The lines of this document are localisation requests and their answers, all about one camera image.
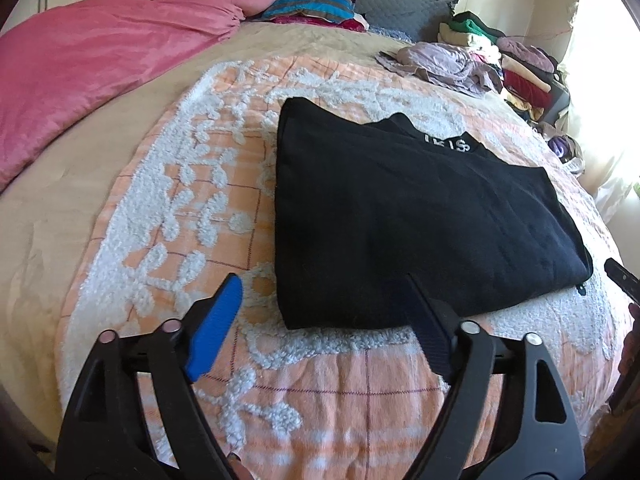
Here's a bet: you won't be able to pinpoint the black sweater with orange cuffs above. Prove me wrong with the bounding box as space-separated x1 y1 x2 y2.
274 98 593 330

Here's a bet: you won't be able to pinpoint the bag of clothes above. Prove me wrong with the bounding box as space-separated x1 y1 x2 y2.
537 122 586 177

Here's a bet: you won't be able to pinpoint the pile of folded clothes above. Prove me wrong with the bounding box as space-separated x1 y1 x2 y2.
438 11 570 124

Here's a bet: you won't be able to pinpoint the right hand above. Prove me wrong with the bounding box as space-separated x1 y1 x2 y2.
618 304 640 376

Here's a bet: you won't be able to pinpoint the peach white tufted blanket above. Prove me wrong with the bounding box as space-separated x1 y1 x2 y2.
56 56 618 479

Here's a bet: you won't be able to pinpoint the beige bed sheet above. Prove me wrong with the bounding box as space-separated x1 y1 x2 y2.
1 23 400 444

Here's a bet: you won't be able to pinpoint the lilac crumpled garment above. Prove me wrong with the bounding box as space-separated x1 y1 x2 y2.
375 42 503 98

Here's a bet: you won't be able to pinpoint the pink duvet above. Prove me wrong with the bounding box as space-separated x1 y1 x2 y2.
1 0 276 185

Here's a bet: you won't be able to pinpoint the striped blue brown pillow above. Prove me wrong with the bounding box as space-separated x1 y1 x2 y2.
255 0 369 32

